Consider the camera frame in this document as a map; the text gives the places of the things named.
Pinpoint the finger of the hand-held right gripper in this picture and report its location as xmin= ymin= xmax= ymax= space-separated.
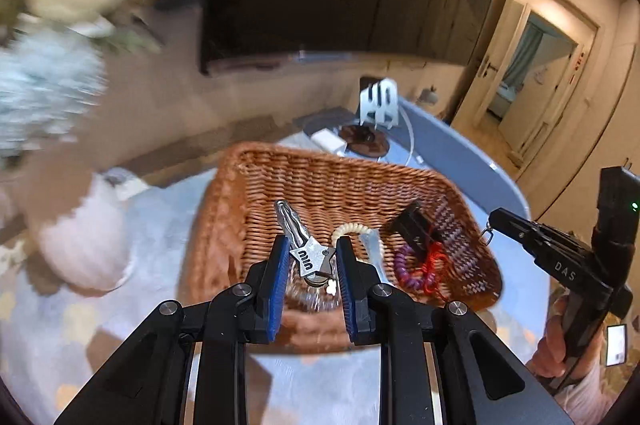
xmin=488 ymin=208 xmax=546 ymax=252

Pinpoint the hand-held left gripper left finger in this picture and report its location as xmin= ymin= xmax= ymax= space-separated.
xmin=52 ymin=235 xmax=292 ymax=425

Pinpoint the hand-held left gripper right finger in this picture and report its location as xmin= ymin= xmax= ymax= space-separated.
xmin=335 ymin=236 xmax=576 ymax=425

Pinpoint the clear bead bracelet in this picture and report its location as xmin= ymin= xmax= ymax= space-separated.
xmin=285 ymin=275 xmax=346 ymax=313

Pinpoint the silver keychain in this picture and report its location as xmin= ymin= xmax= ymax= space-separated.
xmin=274 ymin=199 xmax=338 ymax=288

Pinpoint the purple coil hair tie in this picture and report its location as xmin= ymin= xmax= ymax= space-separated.
xmin=394 ymin=245 xmax=436 ymax=291

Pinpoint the cream coil hair tie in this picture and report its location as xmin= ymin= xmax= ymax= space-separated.
xmin=331 ymin=221 xmax=386 ymax=276

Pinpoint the black wristwatch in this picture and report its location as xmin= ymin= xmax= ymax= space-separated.
xmin=387 ymin=200 xmax=446 ymax=251

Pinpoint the brown wicker basket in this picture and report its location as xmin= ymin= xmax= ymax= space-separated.
xmin=179 ymin=142 xmax=503 ymax=346

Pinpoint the person's right forearm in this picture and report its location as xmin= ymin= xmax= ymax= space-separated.
xmin=552 ymin=372 xmax=626 ymax=425

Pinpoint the person's right hand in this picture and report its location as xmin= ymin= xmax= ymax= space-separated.
xmin=530 ymin=299 xmax=608 ymax=398

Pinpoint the smartphone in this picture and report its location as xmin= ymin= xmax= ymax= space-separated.
xmin=606 ymin=324 xmax=629 ymax=367

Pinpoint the scallop pattern tablecloth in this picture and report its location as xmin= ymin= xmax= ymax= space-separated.
xmin=0 ymin=165 xmax=551 ymax=425

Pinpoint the round wooden stand base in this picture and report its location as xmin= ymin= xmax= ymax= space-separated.
xmin=339 ymin=124 xmax=390 ymax=155

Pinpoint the white charger block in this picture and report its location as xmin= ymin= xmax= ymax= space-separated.
xmin=311 ymin=131 xmax=351 ymax=153

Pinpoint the white phone stand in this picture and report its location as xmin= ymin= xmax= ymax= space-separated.
xmin=359 ymin=78 xmax=401 ymax=128

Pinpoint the beige door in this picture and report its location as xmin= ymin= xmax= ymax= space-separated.
xmin=432 ymin=0 xmax=506 ymax=126

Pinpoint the white ribbed vase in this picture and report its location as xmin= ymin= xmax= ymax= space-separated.
xmin=37 ymin=175 xmax=133 ymax=293

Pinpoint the blue and white flower bouquet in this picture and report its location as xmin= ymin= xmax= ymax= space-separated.
xmin=0 ymin=0 xmax=161 ymax=161

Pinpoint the white charging cable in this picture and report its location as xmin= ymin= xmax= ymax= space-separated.
xmin=397 ymin=105 xmax=426 ymax=166

